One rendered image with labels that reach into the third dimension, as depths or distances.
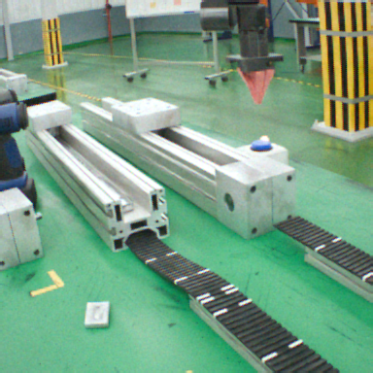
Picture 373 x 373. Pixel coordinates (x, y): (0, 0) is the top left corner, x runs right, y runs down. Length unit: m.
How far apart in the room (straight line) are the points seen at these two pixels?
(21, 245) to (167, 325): 0.30
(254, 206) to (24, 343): 0.41
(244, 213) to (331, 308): 0.24
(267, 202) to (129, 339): 0.33
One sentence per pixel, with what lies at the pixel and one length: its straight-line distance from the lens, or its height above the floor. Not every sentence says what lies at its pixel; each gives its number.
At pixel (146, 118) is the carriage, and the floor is 0.89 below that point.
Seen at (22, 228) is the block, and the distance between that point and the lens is 0.80.
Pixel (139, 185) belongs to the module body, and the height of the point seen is 0.86.
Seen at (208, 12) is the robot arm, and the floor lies 1.13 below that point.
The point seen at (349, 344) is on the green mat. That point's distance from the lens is 0.59.
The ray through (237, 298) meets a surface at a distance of 0.60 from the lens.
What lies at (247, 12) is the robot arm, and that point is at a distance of 0.96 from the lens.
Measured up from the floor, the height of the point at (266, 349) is 0.81.
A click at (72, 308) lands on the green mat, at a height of 0.78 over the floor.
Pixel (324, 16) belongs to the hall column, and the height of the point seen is 0.97.
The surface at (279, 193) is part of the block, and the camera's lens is 0.81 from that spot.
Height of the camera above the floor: 1.16
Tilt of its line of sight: 21 degrees down
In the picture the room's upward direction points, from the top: 5 degrees counter-clockwise
